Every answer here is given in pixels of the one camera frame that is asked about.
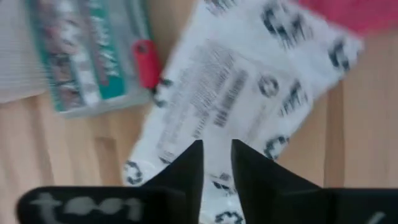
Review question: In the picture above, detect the teal first aid kit case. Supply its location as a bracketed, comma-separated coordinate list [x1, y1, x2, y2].
[25, 0, 163, 119]

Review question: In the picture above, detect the white packet with black print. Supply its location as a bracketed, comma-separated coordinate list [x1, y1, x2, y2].
[122, 0, 365, 224]

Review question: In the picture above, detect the beige elastic bandage roll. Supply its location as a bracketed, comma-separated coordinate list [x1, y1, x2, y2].
[0, 0, 49, 105]

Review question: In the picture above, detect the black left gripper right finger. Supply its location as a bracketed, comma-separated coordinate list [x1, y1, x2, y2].
[231, 139, 398, 224]

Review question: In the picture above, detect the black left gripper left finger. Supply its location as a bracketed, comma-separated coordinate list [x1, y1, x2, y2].
[16, 139, 205, 224]

